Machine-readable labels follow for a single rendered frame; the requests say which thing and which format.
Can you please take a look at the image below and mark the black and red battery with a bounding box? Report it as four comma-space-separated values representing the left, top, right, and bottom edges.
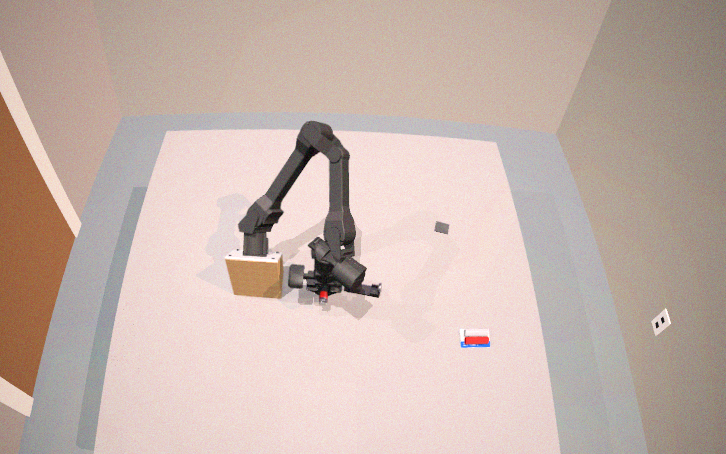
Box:
319, 285, 328, 305

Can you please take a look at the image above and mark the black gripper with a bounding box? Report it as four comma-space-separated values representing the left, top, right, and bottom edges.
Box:
288, 264, 361, 296

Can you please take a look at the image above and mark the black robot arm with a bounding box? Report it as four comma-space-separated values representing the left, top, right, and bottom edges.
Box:
238, 121, 367, 292

